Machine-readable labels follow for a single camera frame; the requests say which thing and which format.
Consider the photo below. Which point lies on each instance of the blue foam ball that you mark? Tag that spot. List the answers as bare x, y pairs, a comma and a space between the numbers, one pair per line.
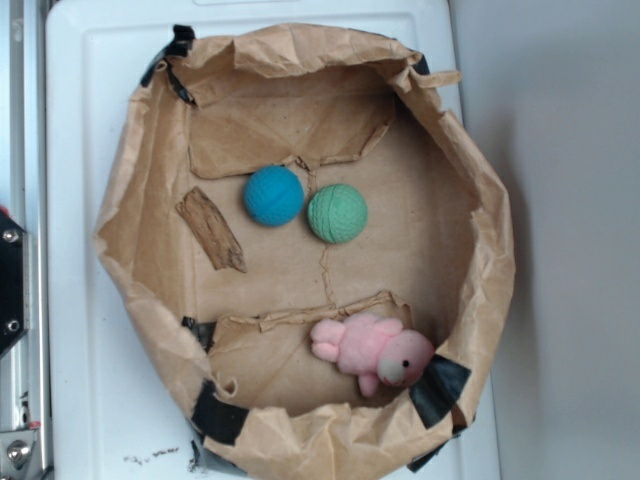
273, 196

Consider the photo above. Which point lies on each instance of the metal frame rail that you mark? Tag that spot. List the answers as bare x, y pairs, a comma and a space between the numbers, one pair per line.
26, 424

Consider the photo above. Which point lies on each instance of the brown wood bark piece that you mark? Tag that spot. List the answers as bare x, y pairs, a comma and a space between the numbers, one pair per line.
212, 231

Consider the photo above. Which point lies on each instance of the pink plush toy animal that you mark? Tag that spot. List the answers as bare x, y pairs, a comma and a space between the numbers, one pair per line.
377, 350

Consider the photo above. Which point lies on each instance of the green foam ball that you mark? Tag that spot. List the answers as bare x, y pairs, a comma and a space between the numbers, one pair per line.
337, 213

